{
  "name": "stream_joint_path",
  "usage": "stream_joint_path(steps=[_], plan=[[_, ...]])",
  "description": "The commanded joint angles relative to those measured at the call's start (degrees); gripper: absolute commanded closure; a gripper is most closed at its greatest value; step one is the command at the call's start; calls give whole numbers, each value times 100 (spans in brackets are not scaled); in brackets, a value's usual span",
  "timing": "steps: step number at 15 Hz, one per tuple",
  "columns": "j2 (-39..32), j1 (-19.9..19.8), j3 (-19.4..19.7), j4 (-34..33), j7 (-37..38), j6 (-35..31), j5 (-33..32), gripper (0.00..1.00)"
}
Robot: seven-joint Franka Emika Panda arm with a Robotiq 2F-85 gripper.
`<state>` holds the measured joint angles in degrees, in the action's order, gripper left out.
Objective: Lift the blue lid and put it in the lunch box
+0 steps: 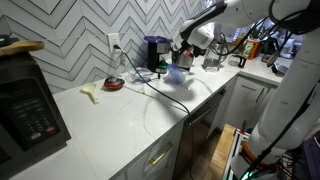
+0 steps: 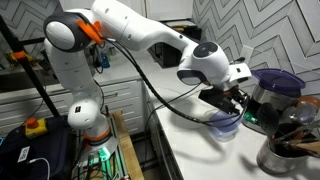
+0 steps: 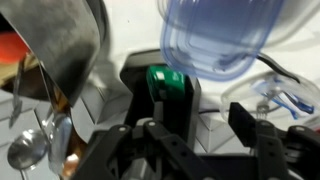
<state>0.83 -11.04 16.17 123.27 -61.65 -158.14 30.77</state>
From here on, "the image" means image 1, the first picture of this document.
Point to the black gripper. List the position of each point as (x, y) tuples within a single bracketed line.
[(196, 50)]

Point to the blue plastic lid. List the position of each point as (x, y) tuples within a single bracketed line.
[(175, 74)]

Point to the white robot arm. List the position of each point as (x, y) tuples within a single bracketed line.
[(290, 93)]

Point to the orange box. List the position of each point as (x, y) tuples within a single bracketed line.
[(250, 49)]

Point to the clear plastic lunch box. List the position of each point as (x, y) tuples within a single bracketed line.
[(140, 76)]

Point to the clear glass pitcher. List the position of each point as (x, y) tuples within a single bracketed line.
[(213, 60)]

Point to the green coffee pod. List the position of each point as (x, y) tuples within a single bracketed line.
[(162, 66)]

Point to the black coffee maker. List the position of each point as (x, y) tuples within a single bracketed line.
[(154, 55)]

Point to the white cabinet front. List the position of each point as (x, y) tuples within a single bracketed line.
[(248, 103)]

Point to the red bowl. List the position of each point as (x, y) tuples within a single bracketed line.
[(114, 83)]

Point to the wooden cart top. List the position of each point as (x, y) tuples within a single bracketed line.
[(221, 150)]

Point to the white drawer front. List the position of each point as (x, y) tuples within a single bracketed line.
[(156, 156)]

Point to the cream rice paddle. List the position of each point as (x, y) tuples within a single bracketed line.
[(90, 91)]

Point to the yellow wooden board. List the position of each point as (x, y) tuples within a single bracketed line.
[(20, 47)]

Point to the black microwave oven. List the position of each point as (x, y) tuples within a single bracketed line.
[(30, 116)]

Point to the white wall outlet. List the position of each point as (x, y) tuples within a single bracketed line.
[(113, 41)]

